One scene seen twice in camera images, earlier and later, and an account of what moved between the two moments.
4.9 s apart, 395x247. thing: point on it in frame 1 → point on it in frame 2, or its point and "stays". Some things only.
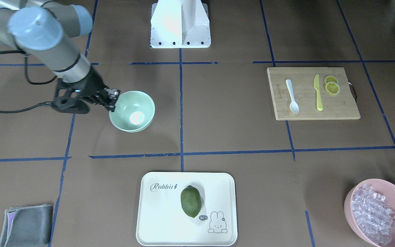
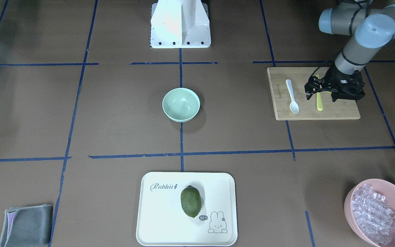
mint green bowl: [134, 111] → [181, 105]
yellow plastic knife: [316, 86] stays
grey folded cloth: [27, 226] stays
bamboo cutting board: [312, 93] stays
